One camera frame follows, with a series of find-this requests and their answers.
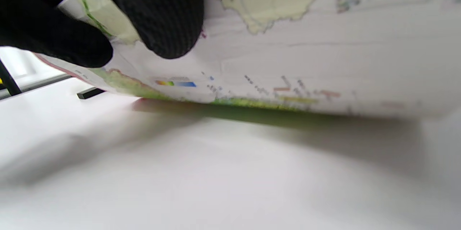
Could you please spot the person's right hand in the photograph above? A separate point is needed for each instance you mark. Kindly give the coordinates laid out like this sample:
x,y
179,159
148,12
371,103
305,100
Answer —
x,y
151,10

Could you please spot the black bar paperweight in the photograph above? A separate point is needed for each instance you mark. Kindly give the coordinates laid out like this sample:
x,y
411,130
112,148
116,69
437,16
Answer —
x,y
90,93

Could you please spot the colourful paper map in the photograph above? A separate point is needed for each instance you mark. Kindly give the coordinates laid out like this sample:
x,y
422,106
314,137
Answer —
x,y
324,60

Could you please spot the black metal stand leg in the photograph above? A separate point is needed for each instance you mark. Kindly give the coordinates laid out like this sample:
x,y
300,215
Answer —
x,y
9,80

